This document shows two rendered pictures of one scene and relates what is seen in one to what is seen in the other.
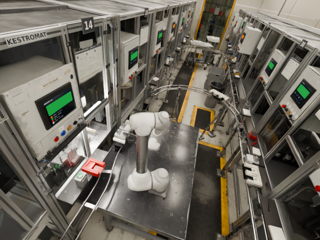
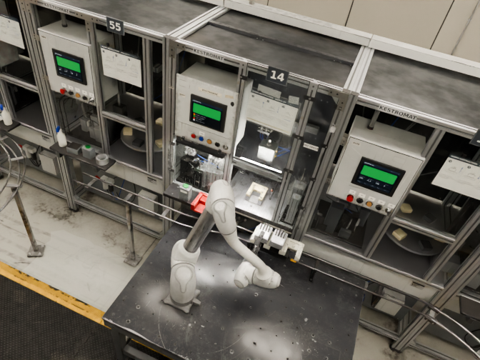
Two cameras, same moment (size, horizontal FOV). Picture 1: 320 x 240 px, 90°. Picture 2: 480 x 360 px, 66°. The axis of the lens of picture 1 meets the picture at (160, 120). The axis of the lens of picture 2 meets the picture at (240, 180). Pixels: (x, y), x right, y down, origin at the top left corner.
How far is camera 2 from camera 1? 1.97 m
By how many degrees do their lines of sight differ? 69
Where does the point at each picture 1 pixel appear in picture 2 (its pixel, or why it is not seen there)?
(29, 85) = (193, 81)
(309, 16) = not seen: outside the picture
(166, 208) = (148, 301)
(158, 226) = (128, 287)
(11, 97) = (179, 78)
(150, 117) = (218, 193)
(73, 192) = (176, 191)
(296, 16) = not seen: outside the picture
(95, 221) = not seen: hidden behind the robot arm
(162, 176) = (176, 271)
